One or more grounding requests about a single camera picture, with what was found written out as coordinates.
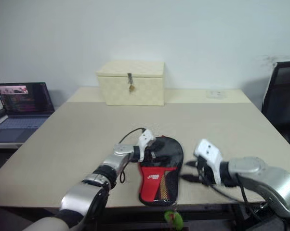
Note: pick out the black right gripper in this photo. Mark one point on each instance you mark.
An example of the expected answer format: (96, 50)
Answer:
(204, 170)

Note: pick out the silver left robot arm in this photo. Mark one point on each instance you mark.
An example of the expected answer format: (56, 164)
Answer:
(82, 197)

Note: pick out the black mesh office chair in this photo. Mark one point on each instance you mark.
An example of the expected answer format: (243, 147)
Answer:
(284, 103)

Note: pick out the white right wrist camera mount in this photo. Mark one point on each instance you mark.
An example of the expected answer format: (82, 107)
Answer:
(208, 151)

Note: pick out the beige rounded cover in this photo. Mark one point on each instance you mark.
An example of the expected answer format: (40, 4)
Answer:
(46, 225)

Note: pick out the cream woven storage box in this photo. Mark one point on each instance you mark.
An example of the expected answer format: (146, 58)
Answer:
(145, 91)

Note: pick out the green round zipper tag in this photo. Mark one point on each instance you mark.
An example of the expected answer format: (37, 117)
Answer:
(175, 220)

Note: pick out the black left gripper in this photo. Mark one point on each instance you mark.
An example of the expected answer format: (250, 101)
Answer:
(151, 154)

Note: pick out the open grey laptop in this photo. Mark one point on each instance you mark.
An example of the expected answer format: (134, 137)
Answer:
(24, 98)

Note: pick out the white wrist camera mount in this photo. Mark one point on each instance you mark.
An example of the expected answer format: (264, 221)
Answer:
(146, 138)
(208, 151)

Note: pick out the small brass padlock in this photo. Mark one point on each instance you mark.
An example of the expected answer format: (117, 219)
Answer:
(131, 89)

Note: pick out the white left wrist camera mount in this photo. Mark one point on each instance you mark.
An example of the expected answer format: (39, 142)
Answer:
(146, 138)

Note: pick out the black red paddle case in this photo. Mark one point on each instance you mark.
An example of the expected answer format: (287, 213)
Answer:
(154, 183)

